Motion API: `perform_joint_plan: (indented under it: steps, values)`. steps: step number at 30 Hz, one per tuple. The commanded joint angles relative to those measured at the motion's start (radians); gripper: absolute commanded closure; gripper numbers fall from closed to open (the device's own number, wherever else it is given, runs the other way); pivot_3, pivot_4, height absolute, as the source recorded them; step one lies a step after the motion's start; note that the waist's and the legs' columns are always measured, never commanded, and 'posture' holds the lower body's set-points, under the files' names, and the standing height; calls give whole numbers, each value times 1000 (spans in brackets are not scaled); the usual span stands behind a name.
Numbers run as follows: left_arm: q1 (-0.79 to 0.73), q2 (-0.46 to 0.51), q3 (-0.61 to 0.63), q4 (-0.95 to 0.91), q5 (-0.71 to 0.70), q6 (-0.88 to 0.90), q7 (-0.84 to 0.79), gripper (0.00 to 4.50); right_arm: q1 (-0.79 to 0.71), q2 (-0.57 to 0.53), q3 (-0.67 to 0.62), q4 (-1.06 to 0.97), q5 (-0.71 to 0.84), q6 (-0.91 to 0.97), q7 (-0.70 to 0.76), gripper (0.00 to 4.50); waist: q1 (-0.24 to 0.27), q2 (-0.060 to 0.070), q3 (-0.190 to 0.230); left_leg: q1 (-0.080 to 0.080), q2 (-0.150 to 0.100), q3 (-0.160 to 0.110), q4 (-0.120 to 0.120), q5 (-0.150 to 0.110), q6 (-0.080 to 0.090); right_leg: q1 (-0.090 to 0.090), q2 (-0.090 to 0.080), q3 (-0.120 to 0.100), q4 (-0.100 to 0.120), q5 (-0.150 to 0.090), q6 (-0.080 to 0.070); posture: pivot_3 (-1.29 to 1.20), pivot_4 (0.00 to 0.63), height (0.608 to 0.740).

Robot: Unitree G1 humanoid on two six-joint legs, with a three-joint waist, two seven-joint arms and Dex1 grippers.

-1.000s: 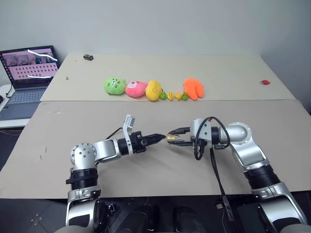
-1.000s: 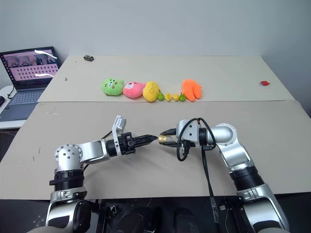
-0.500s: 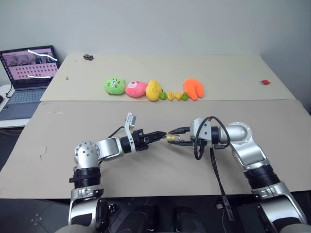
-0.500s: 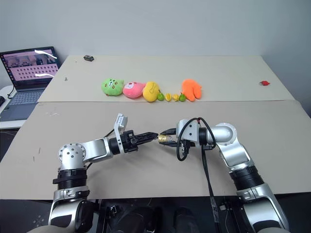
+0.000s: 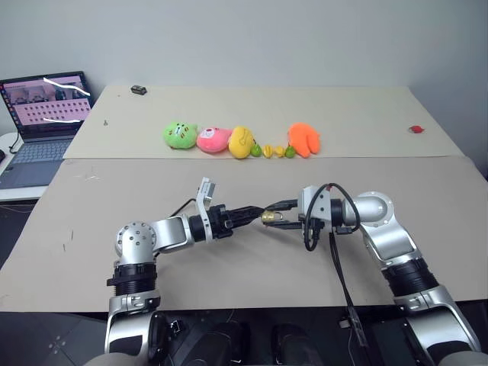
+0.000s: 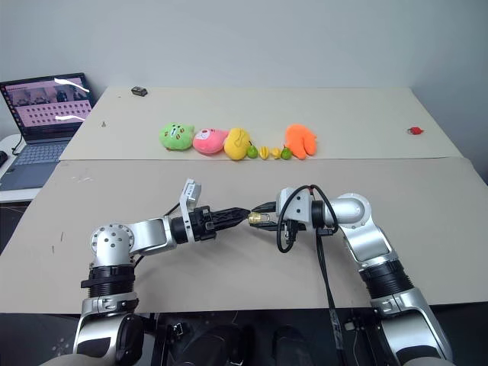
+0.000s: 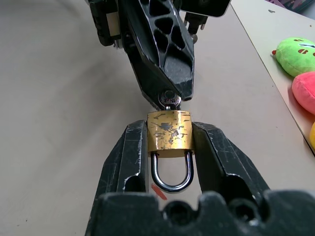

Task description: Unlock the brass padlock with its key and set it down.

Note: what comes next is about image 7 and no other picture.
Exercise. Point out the brass padlock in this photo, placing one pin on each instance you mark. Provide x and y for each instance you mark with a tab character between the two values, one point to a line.
169	132

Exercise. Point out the yellow plush toy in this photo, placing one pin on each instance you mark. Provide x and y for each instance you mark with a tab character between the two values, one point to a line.
312	135

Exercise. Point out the green plush toy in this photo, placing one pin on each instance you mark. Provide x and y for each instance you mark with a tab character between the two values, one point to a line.
295	57

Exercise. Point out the silver padlock key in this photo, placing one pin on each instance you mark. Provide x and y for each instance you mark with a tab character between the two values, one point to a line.
169	99

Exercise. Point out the pink plush toy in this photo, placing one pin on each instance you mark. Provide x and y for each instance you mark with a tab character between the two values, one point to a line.
306	91

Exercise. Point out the purple flat item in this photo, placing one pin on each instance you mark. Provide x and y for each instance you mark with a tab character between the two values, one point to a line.
283	3

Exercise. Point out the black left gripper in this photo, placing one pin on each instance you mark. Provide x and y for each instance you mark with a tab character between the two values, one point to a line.
101	22

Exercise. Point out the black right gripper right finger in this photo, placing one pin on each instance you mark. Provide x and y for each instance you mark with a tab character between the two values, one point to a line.
216	159

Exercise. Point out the beige board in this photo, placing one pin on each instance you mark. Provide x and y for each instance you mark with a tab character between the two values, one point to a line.
265	37

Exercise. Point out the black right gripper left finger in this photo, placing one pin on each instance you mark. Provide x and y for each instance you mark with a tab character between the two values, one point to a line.
123	159

